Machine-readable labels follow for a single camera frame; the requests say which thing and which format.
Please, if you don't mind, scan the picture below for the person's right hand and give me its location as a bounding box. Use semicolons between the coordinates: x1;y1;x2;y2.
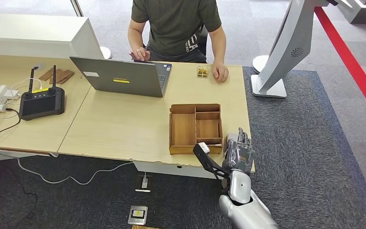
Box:
129;47;151;62

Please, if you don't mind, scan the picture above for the person's left hand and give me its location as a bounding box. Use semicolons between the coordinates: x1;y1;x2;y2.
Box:
211;62;229;83

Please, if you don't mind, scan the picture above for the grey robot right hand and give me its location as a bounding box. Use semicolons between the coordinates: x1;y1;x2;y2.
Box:
222;127;255;174

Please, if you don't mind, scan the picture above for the wooden compartment box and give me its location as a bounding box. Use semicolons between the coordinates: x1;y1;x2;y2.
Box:
169;104;224;156

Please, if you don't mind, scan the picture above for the person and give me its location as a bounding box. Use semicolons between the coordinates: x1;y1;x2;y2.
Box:
127;0;229;83

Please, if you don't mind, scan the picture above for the grey laptop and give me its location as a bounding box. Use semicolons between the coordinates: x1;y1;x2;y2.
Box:
70;56;173;98

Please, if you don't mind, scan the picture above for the white round base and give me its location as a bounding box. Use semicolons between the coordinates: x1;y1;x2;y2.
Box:
252;55;269;75
100;46;112;61

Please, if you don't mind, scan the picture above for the black chair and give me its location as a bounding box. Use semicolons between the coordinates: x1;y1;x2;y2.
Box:
199;25;210;57

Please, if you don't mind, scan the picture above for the white under-desk panel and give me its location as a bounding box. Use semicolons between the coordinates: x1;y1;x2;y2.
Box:
133;160;222;180

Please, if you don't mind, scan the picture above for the dark grey carpet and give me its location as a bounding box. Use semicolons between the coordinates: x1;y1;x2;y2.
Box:
0;65;366;229

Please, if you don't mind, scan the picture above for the white kiosk stand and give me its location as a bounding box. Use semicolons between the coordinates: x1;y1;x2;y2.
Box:
250;0;348;99

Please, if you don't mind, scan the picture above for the grey metal pole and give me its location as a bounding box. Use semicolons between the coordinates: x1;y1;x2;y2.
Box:
70;0;84;18

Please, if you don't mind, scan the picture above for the white floor plug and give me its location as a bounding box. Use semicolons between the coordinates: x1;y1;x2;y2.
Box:
135;172;152;193

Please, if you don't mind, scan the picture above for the black remote controller with antennas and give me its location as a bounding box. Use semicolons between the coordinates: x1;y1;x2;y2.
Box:
19;65;66;121

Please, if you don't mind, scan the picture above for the white counter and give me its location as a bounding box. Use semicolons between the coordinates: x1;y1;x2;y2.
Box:
0;14;105;61

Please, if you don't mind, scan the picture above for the silver floor socket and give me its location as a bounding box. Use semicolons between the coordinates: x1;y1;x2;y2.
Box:
127;206;149;226

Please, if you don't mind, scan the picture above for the white charger adapter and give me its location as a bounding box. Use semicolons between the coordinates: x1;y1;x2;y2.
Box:
4;89;21;100

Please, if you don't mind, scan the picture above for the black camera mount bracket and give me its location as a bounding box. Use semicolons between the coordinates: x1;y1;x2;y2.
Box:
193;144;231;181

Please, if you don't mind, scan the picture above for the thin white cable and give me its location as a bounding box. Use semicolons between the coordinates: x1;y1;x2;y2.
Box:
10;78;44;92

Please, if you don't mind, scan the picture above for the black cable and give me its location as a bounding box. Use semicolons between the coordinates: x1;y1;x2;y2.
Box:
0;108;39;219

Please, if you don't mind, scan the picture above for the long white cable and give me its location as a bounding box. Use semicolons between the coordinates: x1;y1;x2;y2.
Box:
17;158;135;186

